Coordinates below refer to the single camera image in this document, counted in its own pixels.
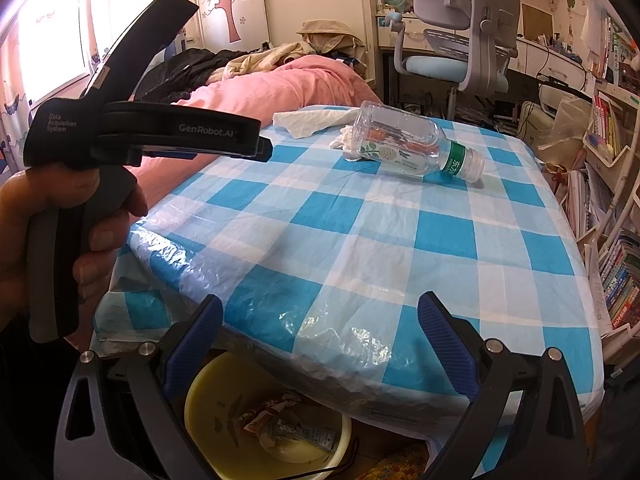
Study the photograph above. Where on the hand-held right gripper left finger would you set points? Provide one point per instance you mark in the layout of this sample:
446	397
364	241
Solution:
192	345

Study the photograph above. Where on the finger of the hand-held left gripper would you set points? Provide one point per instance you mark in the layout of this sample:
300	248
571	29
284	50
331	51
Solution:
190	127
265	151

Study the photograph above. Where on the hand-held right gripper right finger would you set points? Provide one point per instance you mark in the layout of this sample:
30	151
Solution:
445	345

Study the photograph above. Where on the white tissue paper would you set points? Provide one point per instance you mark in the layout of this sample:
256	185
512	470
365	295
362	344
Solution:
310	120

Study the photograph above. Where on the yellow plastic basin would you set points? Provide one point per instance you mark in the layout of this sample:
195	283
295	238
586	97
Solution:
210	400

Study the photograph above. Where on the red snack wrapper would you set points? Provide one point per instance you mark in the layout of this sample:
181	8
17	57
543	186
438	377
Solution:
260	420

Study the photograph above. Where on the clear plastic bottle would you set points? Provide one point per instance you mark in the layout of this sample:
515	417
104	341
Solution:
395	135

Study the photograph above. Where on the person's left hand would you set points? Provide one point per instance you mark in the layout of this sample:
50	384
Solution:
15	240

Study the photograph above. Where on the black clothes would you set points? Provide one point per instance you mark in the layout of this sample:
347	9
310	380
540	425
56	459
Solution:
195	67

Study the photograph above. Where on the pink blanket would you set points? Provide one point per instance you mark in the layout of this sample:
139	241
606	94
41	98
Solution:
280	90

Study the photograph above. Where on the beige clothes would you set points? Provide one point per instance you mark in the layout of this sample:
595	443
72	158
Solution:
260	60

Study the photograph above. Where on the whale print curtain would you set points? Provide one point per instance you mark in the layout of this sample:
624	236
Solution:
55	35

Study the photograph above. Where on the blue checked plastic tablecloth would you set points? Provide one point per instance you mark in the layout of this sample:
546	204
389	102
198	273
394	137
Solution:
350	240

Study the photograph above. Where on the wardrobe with tree decal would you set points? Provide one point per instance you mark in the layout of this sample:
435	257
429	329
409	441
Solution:
230	10

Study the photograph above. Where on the patterned floor mat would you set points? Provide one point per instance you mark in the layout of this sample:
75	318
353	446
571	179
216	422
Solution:
395	462

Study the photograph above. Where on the row of books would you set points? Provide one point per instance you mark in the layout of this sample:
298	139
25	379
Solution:
620	280

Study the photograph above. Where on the grey blue office chair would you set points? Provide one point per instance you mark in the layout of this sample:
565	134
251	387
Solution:
440	67

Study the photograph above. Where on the white drawer cabinet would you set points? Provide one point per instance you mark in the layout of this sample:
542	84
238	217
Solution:
535	120

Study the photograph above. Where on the white book rack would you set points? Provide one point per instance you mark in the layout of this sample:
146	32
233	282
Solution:
600	155

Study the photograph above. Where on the clear plastic bag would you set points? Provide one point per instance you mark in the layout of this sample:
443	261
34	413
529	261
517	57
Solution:
565	125

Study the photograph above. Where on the white desk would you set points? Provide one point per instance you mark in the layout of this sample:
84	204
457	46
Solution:
550	65

